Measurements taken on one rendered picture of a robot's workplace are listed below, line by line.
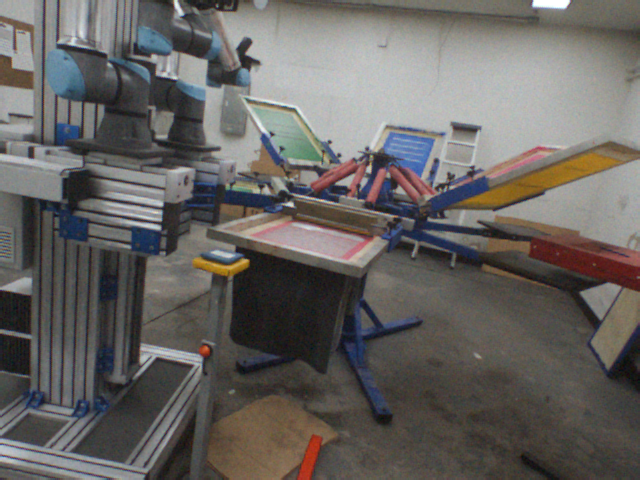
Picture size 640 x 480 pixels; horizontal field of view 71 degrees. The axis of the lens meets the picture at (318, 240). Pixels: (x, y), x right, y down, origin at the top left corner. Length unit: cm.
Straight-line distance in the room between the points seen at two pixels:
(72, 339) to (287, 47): 552
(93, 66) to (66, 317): 93
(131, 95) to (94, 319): 83
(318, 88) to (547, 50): 285
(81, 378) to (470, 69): 541
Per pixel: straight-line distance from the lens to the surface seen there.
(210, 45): 125
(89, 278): 178
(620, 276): 201
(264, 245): 155
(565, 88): 622
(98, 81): 134
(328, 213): 207
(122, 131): 140
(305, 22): 675
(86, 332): 186
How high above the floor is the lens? 139
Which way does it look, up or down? 14 degrees down
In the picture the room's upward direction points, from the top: 10 degrees clockwise
